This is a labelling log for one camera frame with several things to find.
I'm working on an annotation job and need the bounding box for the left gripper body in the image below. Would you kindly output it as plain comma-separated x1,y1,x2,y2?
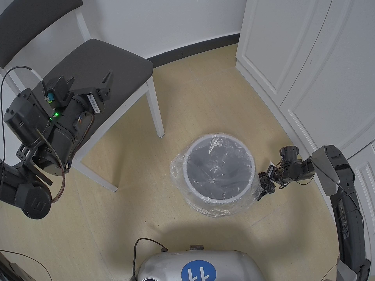
59,85,103,139

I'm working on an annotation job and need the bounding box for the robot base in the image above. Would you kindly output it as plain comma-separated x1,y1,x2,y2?
137,245,265,281

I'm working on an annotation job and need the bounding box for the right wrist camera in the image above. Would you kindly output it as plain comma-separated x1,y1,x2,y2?
279,146,302,165

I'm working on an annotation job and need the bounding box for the white wardrobe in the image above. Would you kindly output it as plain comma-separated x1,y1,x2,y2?
235,0,375,281

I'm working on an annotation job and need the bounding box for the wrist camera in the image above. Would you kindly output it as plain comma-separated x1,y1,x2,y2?
44,75,68,108
279,146,302,165

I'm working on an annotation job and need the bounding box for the clear plastic bag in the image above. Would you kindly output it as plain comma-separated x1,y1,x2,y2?
170,132,263,218

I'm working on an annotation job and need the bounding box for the black plastic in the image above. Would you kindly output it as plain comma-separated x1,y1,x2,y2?
257,172,277,201

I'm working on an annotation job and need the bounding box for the white trash bin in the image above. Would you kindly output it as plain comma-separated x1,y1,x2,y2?
182,133,255,213

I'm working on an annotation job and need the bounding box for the grey and white chair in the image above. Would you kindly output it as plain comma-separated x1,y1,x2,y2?
0,0,165,193

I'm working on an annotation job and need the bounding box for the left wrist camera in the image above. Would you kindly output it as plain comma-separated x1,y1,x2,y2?
44,75,68,108

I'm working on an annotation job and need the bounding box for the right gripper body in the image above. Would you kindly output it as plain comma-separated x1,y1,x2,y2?
264,163,289,188

